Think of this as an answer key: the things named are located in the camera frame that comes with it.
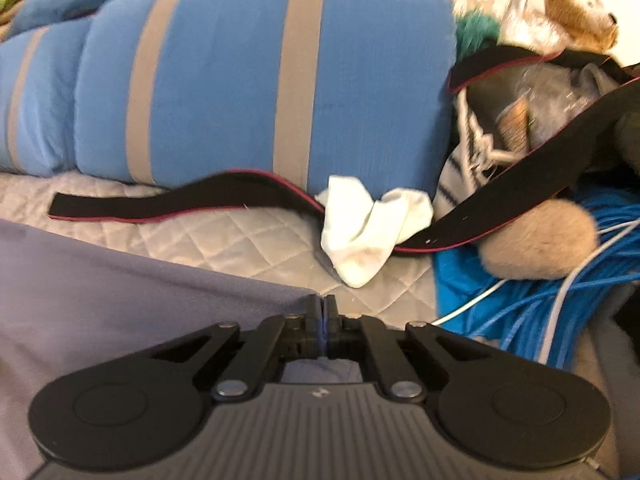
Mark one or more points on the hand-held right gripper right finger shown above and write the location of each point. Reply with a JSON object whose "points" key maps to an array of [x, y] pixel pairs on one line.
{"points": [[330, 322]]}

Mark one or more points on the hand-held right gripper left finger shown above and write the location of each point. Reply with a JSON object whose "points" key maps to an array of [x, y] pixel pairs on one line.
{"points": [[316, 322]]}

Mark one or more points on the lavender garment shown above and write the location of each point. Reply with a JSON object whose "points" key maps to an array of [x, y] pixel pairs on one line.
{"points": [[125, 300]]}

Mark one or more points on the white sock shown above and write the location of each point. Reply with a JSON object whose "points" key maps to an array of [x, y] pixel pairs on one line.
{"points": [[360, 230]]}

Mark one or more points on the black-and-white striped cloth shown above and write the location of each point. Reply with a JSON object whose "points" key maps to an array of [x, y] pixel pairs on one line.
{"points": [[452, 180]]}

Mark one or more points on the beige plush toy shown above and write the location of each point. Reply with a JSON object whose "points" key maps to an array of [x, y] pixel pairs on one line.
{"points": [[540, 240]]}

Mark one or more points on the blue grey-striped pillow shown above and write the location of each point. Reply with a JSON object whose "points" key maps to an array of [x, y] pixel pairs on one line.
{"points": [[225, 80], [45, 100]]}

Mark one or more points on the brown yarn cone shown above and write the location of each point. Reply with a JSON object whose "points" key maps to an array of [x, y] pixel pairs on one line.
{"points": [[515, 122]]}

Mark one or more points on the clear plastic bag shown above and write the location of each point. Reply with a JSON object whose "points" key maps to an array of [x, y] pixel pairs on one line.
{"points": [[555, 90]]}

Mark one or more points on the green yarn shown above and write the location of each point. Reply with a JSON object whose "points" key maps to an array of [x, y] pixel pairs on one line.
{"points": [[477, 32]]}

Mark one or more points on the brown teddy bear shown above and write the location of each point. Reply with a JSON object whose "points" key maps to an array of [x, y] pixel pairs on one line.
{"points": [[575, 7]]}

